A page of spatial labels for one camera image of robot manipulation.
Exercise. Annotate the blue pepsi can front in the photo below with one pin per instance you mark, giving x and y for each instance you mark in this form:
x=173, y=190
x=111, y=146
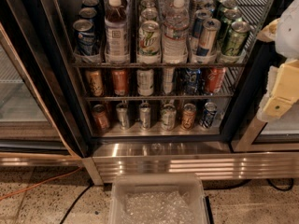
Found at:
x=85, y=36

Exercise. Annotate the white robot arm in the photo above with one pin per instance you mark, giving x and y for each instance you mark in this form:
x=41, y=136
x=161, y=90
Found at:
x=287, y=36

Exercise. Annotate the green soda can front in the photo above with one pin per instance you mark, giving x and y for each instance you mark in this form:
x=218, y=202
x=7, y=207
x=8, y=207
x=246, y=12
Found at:
x=234, y=42

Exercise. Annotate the red can middle shelf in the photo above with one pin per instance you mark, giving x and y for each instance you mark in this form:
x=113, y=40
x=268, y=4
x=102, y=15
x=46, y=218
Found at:
x=213, y=79

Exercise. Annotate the red bull can front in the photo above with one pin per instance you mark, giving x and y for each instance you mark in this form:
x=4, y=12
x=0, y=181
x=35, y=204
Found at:
x=208, y=37

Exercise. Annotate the red bull can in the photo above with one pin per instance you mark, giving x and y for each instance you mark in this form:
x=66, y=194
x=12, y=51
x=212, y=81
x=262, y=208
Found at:
x=199, y=17
x=197, y=4
x=208, y=37

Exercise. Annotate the blue can middle shelf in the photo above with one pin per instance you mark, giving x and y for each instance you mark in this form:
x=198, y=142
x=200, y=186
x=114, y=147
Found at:
x=191, y=80

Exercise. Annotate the blue can shelf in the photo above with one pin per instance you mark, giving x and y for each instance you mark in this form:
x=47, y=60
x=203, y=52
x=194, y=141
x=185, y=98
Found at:
x=191, y=80
x=209, y=113

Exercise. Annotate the blue can bottom shelf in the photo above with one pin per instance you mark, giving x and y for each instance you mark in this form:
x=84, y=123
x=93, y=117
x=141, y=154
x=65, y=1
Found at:
x=209, y=113

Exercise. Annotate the brown can bottom shelf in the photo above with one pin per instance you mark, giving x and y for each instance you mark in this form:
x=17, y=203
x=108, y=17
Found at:
x=188, y=116

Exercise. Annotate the silver can middle shelf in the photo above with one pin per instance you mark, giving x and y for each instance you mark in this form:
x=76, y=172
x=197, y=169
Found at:
x=168, y=75

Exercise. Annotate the white can bottom shelf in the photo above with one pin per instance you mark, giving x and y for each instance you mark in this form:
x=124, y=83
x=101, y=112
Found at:
x=168, y=114

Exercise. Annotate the white can shelf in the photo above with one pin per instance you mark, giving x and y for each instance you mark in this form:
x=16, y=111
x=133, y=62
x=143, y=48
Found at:
x=168, y=114
x=145, y=82

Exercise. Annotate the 7up can front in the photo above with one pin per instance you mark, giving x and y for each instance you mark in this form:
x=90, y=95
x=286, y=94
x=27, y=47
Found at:
x=148, y=48

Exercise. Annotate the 7up can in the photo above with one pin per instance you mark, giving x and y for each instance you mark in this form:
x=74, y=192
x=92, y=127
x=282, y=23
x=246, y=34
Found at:
x=146, y=4
x=148, y=48
x=149, y=14

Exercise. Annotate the stainless steel fridge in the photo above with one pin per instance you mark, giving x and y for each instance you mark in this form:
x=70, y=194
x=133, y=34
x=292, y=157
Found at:
x=236, y=146

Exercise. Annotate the white can middle shelf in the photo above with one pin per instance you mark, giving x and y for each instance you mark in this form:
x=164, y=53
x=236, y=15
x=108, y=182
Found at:
x=145, y=82

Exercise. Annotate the silver can bottom middle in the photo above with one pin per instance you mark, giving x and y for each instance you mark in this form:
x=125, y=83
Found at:
x=144, y=116

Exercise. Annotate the silver can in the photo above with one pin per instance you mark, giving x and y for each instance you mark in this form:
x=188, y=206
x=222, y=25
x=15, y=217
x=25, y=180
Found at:
x=144, y=116
x=123, y=116

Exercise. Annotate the orange can middle shelf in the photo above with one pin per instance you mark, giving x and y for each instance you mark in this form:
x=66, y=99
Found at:
x=120, y=81

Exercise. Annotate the orange can shelf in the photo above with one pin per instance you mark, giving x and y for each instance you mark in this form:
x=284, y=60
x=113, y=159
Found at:
x=100, y=117
x=120, y=81

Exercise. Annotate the silver can bottom left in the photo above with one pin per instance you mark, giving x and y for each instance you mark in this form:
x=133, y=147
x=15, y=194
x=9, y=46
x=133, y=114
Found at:
x=123, y=116

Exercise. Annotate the tan can middle shelf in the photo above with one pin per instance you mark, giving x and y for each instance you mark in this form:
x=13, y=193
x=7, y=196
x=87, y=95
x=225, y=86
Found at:
x=95, y=82

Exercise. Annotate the orange can bottom shelf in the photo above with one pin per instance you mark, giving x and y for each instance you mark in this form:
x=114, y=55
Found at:
x=100, y=117

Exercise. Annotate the glass fridge door left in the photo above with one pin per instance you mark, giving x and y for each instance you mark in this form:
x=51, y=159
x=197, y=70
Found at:
x=32, y=124

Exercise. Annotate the water bottle front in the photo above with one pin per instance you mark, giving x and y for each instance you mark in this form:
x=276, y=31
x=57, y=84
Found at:
x=175, y=32

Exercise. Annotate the brown tea bottle front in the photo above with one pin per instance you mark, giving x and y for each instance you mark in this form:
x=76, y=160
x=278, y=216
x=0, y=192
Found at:
x=116, y=31

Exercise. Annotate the clear plastic bin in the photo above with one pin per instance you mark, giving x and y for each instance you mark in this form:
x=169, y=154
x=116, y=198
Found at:
x=158, y=199

